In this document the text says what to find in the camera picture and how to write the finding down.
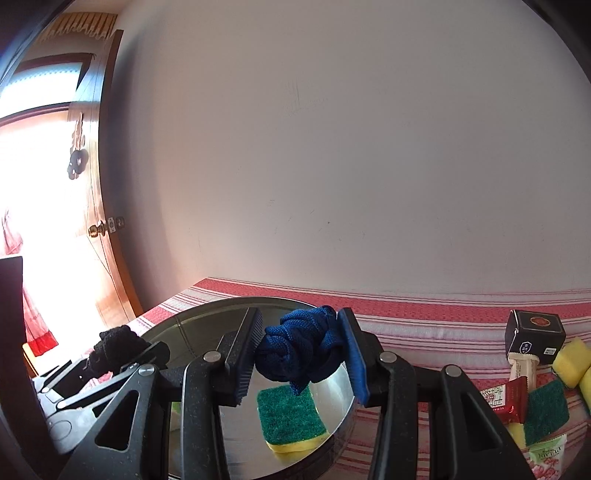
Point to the pink marshmallow packet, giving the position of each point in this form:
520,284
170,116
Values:
546,458

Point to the yellow sponge front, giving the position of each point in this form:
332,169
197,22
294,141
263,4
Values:
585,388

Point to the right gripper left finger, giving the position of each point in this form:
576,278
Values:
130,437

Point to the red striped tablecloth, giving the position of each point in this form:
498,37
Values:
467,330

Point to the beige snack packet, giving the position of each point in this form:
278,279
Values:
523,365

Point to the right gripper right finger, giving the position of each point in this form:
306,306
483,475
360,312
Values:
467,440

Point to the blue knotted cloth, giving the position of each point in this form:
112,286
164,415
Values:
306,347

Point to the black knotted cloth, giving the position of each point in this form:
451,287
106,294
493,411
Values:
117,347

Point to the brass door knob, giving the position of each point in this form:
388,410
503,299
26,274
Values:
110,226

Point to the green yellow sponge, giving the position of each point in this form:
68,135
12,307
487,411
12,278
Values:
290,423

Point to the wooden door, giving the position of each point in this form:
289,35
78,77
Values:
53,115

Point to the green scouring sponge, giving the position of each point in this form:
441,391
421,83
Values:
547,412

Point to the black gift box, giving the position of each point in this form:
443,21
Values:
534,333

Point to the red snack packet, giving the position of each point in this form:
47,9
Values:
509,400

